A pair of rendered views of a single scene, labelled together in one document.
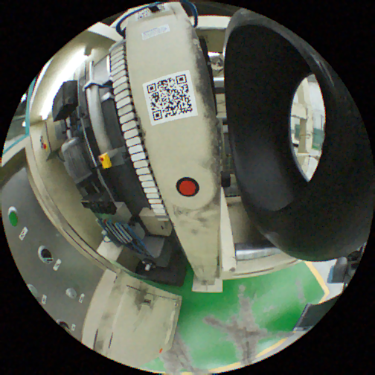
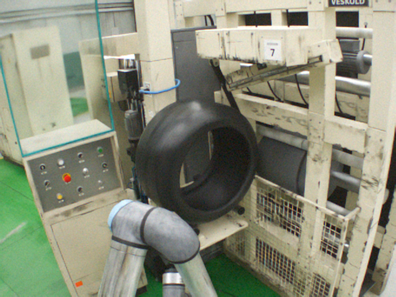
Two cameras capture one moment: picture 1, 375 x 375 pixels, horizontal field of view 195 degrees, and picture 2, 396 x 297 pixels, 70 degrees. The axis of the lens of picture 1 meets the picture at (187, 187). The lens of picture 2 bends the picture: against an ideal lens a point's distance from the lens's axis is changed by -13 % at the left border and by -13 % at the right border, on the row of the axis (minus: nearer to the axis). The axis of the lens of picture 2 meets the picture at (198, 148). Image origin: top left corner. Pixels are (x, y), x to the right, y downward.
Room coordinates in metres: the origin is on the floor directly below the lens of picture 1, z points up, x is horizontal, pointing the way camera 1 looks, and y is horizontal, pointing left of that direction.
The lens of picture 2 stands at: (-0.85, -1.28, 1.81)
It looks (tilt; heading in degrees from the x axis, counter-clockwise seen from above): 22 degrees down; 43
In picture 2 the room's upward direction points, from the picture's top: 5 degrees counter-clockwise
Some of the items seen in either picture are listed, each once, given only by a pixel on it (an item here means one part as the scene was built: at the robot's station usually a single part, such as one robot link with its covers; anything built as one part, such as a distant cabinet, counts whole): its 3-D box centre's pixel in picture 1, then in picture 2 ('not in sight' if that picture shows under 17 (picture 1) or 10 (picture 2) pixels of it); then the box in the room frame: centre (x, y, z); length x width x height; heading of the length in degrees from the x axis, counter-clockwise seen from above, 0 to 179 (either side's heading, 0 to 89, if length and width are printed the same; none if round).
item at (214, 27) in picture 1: (248, 36); (253, 43); (0.45, -0.46, 1.71); 0.61 x 0.25 x 0.15; 76
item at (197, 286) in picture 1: (207, 277); not in sight; (0.24, -0.02, 0.02); 0.27 x 0.27 x 0.04; 76
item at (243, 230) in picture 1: (263, 226); (200, 223); (0.20, -0.27, 0.80); 0.37 x 0.36 x 0.02; 166
